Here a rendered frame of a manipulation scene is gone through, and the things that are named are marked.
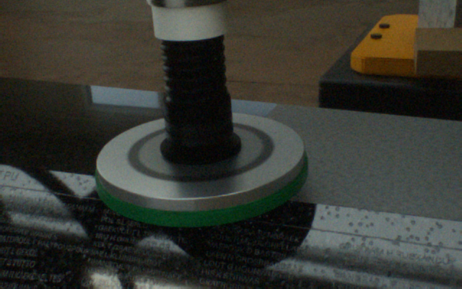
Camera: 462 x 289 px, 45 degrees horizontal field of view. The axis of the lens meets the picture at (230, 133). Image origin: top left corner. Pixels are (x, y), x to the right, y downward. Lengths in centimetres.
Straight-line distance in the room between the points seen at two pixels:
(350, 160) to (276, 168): 17
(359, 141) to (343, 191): 14
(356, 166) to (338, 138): 8
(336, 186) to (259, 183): 14
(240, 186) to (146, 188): 8
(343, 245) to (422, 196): 10
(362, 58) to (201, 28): 81
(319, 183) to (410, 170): 11
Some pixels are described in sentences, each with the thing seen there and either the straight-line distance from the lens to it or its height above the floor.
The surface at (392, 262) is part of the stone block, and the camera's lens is 57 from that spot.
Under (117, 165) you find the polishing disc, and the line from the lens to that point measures 56.
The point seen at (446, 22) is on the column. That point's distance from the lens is 139.
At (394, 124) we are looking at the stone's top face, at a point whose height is 82.
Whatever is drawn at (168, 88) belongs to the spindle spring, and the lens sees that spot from 54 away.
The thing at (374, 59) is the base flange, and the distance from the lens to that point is 128.
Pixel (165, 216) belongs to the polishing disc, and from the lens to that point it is 49.
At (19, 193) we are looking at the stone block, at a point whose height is 80.
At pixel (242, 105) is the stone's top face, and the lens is 86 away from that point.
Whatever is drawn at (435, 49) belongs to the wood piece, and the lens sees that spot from 115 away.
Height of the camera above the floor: 111
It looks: 22 degrees down
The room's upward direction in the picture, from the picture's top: 3 degrees counter-clockwise
